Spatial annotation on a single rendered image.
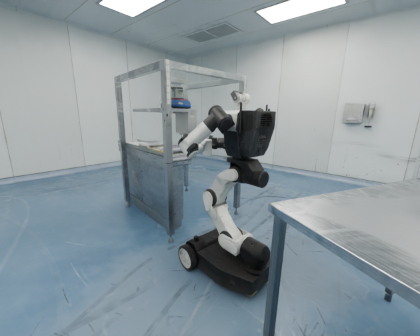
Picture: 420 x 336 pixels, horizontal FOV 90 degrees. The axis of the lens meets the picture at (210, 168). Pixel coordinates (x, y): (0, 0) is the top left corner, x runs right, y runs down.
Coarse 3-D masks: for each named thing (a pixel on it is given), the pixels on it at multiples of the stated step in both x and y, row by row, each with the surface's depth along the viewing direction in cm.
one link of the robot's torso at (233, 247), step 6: (240, 228) 170; (222, 234) 162; (246, 234) 162; (222, 240) 160; (228, 240) 156; (240, 240) 154; (222, 246) 161; (228, 246) 156; (234, 246) 151; (240, 246) 152; (234, 252) 152
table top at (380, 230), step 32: (352, 192) 104; (384, 192) 105; (416, 192) 106; (320, 224) 72; (352, 224) 73; (384, 224) 73; (416, 224) 74; (352, 256) 57; (384, 256) 56; (416, 256) 56; (416, 288) 46
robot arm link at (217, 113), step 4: (216, 108) 125; (220, 108) 126; (212, 112) 126; (216, 112) 124; (220, 112) 123; (224, 112) 123; (208, 116) 127; (212, 116) 124; (216, 116) 122; (220, 116) 121; (204, 120) 127; (208, 120) 125; (212, 120) 124; (216, 120) 122; (208, 124) 124; (212, 124) 124; (216, 124) 123; (208, 128) 125; (212, 128) 126; (212, 132) 128
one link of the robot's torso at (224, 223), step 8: (208, 192) 167; (208, 200) 166; (208, 208) 168; (216, 208) 169; (224, 208) 173; (216, 216) 169; (224, 216) 168; (216, 224) 171; (224, 224) 164; (232, 224) 168; (224, 232) 163; (232, 232) 162; (240, 232) 166
